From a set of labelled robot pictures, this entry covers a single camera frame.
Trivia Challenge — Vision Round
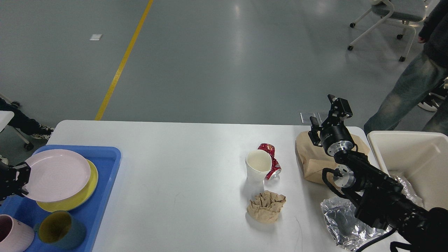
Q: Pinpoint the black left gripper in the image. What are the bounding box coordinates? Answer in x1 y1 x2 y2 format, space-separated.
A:
0 162 31 201

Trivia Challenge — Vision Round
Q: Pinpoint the pink plate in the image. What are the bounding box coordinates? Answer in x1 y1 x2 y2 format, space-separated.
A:
24 149 91 202

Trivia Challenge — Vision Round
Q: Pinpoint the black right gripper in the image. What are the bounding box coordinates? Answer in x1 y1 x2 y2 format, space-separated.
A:
308 94 354 156

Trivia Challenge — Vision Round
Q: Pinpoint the yellow plate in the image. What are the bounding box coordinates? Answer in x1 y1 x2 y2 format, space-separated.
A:
37 159 99 212

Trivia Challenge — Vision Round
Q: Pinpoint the white office chair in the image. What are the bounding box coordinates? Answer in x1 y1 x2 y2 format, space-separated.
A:
347 0 427 62

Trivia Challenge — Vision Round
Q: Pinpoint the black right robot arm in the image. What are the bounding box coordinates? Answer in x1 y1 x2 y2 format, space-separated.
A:
308 94 448 252

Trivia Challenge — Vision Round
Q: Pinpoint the pink mug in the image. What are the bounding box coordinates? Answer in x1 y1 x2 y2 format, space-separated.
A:
0 214 35 252

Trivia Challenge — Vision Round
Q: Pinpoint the foil piece in bin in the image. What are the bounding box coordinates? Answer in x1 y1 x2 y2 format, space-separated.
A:
391 173 424 208

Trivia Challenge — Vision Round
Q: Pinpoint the blue plastic tray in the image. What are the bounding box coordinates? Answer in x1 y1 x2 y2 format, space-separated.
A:
0 145 121 252

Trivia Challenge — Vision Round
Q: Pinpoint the white paper cup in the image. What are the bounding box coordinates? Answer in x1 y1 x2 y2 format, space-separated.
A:
245 149 272 182

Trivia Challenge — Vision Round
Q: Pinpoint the crumpled aluminium foil sheet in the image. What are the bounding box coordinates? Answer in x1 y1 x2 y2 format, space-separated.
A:
320 196 392 252

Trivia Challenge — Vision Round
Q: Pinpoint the person in black trousers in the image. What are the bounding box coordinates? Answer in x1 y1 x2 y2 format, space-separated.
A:
418 78 448 112

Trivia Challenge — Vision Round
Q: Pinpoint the brown paper bag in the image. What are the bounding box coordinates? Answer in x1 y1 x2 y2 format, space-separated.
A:
295 130 371 185

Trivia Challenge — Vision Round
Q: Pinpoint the seated person leg left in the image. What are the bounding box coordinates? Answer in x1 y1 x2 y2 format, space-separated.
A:
0 98 55 140

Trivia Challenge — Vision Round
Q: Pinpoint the white chair at left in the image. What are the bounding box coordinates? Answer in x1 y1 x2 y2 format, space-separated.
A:
0 94 38 151

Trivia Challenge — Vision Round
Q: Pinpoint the crumpled brown paper napkin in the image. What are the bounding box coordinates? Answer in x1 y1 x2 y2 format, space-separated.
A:
246 190 286 224

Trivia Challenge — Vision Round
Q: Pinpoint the dark teal mug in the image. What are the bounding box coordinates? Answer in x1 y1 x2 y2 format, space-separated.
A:
33 210 87 250

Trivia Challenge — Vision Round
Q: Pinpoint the crushed red soda can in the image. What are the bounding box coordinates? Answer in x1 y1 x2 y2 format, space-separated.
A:
258 142 282 180

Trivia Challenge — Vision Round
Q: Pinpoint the beige plastic bin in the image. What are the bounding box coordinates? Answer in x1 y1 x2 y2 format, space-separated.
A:
367 131 448 210

